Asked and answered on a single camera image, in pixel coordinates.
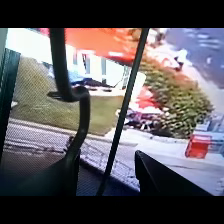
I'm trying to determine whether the black clothes hanger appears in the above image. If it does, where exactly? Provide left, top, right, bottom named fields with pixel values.
left=46, top=28, right=151, bottom=197

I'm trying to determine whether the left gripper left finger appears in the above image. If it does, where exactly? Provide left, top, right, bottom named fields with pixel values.
left=18, top=150, right=82, bottom=197

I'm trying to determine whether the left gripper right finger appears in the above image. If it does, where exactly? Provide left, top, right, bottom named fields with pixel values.
left=134, top=149, right=214, bottom=197

